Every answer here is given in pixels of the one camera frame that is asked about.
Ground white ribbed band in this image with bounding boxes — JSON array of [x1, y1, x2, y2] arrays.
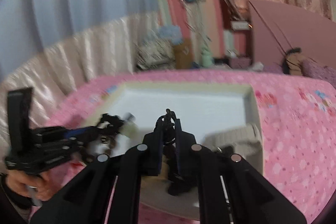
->
[[206, 125, 263, 159]]

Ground person's left hand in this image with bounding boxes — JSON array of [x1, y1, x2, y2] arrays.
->
[[5, 171, 53, 202]]

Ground white power strip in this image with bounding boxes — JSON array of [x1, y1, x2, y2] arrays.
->
[[231, 21, 250, 30]]

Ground black braided cord necklace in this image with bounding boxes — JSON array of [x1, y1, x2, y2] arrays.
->
[[155, 109, 196, 197]]

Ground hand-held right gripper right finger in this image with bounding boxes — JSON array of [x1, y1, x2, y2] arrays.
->
[[175, 119, 307, 224]]

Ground pink floral blanket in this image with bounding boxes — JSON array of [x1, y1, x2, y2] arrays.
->
[[45, 70, 336, 224]]

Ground light blue gift bag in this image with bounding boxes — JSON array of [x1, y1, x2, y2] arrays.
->
[[154, 25, 183, 45]]

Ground person's left forearm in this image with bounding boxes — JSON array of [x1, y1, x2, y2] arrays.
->
[[0, 174, 36, 216]]

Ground brown cardboard box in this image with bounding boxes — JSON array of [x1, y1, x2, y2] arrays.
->
[[172, 39, 195, 69]]

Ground pink headboard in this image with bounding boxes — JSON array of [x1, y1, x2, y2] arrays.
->
[[248, 0, 336, 75]]

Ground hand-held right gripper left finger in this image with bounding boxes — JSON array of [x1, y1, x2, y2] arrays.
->
[[30, 123, 164, 224]]

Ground white satin curtain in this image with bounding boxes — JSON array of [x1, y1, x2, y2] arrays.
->
[[0, 13, 160, 151]]

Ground white hanging cables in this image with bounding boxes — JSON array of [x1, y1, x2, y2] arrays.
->
[[178, 0, 210, 56]]

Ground purple dotted cloth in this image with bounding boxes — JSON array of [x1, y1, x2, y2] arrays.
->
[[262, 59, 336, 88]]

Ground mint green bottle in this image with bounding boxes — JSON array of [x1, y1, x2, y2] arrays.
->
[[201, 47, 213, 67]]

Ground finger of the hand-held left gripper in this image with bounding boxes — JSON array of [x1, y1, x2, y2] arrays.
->
[[64, 125, 106, 139], [70, 135, 105, 161]]

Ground purple patterned box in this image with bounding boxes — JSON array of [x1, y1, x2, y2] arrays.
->
[[231, 56, 251, 69]]

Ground black strap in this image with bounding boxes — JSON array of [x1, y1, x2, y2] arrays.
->
[[282, 48, 302, 57]]

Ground white shallow cardboard box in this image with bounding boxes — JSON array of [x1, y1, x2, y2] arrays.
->
[[87, 82, 264, 220]]

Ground black scrunchie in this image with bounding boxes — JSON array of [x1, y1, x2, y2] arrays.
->
[[98, 113, 125, 134]]

